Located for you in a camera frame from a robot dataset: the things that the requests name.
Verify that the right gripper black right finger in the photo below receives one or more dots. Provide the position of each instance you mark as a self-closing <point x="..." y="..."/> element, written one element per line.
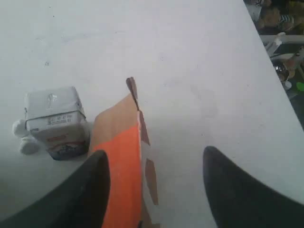
<point x="238" y="200"/>

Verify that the white crumpled ball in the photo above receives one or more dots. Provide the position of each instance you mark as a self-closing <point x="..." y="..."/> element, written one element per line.
<point x="29" y="145"/>
<point x="18" y="128"/>

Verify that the small white milk carton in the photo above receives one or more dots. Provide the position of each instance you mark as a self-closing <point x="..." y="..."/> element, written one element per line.
<point x="56" y="118"/>

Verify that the brown pouch with orange label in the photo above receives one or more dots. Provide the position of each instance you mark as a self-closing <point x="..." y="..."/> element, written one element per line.
<point x="120" y="132"/>

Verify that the background clutter pile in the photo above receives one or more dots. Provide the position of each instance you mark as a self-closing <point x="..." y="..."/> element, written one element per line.
<point x="280" y="25"/>

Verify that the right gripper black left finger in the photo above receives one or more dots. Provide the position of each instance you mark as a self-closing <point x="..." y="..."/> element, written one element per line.
<point x="78" y="202"/>

